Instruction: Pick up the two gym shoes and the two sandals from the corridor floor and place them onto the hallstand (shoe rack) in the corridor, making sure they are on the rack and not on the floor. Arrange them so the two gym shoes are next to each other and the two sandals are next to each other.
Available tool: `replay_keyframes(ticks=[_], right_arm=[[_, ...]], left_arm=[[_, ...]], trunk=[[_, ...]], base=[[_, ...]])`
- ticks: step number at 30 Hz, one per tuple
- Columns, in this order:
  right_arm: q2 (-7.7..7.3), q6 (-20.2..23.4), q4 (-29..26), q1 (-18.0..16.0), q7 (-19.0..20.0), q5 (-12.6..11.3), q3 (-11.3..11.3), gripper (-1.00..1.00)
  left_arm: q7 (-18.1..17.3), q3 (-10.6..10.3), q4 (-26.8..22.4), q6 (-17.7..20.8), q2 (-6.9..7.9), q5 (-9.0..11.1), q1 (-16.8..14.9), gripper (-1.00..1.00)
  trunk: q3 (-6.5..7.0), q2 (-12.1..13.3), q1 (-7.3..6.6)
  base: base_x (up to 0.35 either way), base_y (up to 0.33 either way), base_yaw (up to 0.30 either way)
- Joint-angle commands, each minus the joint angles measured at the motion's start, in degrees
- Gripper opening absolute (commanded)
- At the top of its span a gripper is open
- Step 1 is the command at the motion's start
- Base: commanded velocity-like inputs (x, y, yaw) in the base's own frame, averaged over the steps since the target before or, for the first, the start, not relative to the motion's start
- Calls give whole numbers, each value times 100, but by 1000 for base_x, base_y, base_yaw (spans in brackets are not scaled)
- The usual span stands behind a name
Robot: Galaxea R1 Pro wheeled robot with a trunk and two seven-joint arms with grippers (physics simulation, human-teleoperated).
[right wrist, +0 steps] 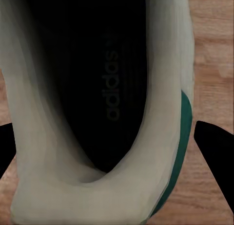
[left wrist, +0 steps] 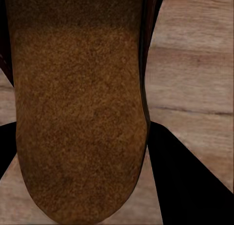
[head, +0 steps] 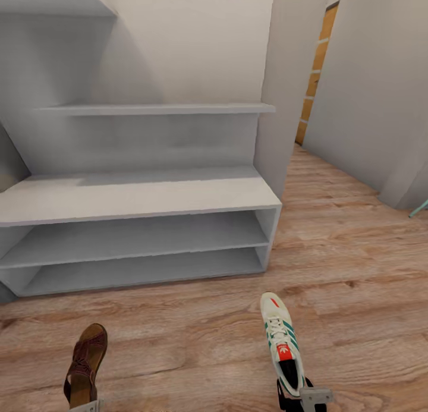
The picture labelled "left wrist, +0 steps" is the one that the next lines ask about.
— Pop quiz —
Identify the sandal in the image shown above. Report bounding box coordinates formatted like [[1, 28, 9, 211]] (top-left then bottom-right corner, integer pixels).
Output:
[[0, 0, 163, 225]]

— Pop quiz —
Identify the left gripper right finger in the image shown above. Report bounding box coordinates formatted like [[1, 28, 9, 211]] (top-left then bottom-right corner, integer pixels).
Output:
[[147, 121, 234, 225]]

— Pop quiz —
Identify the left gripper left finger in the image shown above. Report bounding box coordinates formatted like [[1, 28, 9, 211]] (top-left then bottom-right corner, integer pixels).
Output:
[[0, 122, 17, 179]]

